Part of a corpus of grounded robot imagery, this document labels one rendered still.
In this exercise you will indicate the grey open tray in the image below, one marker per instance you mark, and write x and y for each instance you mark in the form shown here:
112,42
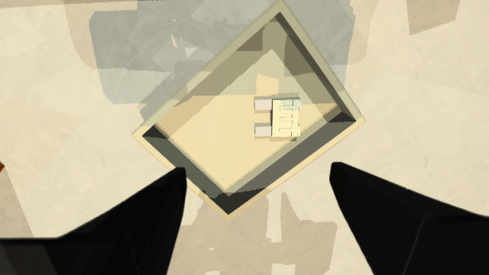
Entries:
208,125

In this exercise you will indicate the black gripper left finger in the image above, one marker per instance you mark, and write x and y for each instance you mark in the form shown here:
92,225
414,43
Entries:
136,237

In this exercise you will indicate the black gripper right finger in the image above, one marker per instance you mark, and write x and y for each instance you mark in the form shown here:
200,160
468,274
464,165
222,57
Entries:
402,232

